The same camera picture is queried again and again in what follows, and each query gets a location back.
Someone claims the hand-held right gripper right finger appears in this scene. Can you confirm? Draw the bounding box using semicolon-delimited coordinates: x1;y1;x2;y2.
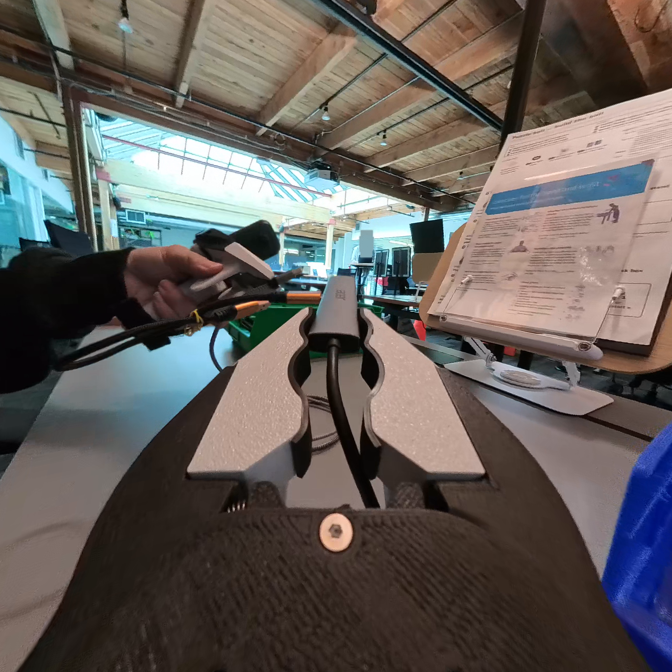
359;308;488;482

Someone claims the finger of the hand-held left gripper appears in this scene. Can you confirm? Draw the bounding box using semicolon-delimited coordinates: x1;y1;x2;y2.
222;241;276;281

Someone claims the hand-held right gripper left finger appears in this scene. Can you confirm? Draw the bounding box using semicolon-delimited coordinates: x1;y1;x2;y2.
185;308;316;482

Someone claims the orange plug cable yellow tie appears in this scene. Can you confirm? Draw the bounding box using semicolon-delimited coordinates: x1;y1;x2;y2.
52;291;322;373

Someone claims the green plastic bin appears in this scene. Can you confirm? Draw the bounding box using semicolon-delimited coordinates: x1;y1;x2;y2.
228;301;384;351

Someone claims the thick black hub cable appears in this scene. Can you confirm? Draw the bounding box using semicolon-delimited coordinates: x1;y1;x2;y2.
325;338;382;509

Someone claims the blue plastic bin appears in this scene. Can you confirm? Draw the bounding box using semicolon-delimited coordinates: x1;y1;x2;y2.
602;423;672;672

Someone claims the person's left forearm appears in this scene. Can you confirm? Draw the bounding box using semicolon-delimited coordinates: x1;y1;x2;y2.
0;247;172;394

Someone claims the grey desk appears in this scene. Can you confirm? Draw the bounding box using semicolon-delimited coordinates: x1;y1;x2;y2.
0;315;672;672

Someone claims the person's left hand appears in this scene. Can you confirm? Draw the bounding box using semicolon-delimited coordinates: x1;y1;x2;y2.
123;244;225;321

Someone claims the wooden document stand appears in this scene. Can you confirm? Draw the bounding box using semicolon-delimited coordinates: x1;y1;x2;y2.
419;89;672;417

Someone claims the cardboard panel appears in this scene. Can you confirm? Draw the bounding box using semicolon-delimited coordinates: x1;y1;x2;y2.
412;253;445;285

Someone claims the black monitor panel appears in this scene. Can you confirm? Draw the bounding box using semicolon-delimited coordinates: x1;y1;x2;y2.
409;219;445;256

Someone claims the black metal pole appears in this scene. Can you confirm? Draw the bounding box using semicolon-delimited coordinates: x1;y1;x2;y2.
501;0;548;140

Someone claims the black desk cable flap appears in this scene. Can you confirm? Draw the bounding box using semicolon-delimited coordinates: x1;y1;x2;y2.
420;341;464;366

